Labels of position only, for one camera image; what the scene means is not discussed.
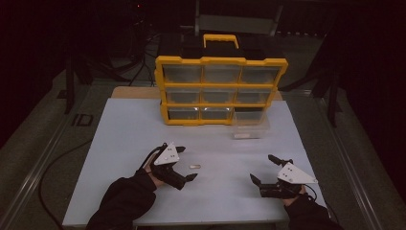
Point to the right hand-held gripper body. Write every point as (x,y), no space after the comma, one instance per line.
(292,175)

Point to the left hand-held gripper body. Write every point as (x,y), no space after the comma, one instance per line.
(167,156)

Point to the small silver metal piece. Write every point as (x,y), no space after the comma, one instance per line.
(195,166)

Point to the clear plastic drawer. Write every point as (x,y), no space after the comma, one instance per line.
(252,127)

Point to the yellow and black drawer organizer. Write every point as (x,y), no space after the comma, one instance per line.
(220,85)

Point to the person's right hand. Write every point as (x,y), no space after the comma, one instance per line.
(293,200)

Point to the person's left hand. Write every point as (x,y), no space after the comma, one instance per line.
(155,181)

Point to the white table sheet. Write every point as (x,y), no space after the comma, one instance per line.
(134,127)

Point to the black metal stand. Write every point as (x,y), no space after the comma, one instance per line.
(69,89)
(333,99)

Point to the grid of clear drawers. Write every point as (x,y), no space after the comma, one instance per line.
(220,74)

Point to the grey metal frame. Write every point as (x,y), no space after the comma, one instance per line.
(236,24)

